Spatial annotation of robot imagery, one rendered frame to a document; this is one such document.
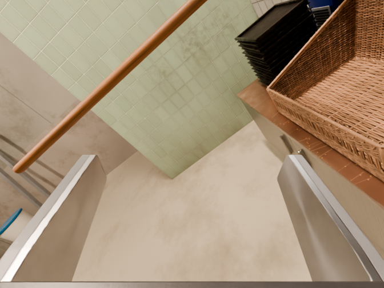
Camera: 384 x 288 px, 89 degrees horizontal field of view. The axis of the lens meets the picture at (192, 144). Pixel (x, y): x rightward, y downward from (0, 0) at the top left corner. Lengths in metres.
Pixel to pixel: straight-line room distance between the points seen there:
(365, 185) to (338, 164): 0.10
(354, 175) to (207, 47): 1.46
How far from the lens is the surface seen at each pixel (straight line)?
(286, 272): 1.31
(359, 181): 0.74
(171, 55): 1.82
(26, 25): 2.03
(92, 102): 0.62
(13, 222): 4.82
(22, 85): 3.95
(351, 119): 0.90
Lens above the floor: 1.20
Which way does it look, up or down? 28 degrees down
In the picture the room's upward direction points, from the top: 43 degrees counter-clockwise
